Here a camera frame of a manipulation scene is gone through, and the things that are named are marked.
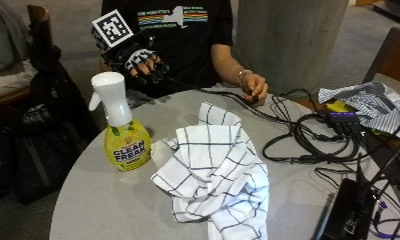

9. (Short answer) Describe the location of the black electronic box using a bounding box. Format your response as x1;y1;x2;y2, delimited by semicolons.
320;178;378;240

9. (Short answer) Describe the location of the wooden chair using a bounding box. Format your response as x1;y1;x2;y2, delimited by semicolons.
0;3;55;114

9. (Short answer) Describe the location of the yellow object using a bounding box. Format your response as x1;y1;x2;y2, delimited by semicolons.
325;99;353;114

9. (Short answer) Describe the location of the black hub with purple ports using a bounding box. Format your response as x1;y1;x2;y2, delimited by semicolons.
326;111;362;126

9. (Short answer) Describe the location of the bundle of black cables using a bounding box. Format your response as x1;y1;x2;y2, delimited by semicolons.
165;77;400;240

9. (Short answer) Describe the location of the the person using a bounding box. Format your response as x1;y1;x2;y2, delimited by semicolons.
99;0;269;104

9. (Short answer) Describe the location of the striped shirt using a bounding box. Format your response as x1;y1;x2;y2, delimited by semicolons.
317;80;400;140

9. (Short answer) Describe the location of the yellow spray bottle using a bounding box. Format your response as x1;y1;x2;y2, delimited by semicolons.
88;71;153;173

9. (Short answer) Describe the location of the black bag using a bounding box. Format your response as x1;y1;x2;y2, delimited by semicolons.
0;46;100;205

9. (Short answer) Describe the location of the white checked cloth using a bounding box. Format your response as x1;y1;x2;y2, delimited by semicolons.
149;102;270;240

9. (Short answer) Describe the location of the white marker cube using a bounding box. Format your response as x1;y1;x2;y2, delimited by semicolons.
91;9;135;51

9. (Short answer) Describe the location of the purple cable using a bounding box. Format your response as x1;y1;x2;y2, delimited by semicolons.
370;199;400;240

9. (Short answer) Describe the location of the brown chair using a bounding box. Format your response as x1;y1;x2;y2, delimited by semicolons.
361;26;400;90

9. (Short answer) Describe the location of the silver bracelet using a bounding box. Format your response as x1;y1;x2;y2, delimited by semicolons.
236;69;253;86

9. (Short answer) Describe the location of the grey concrete pillar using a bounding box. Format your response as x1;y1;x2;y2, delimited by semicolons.
233;0;350;97

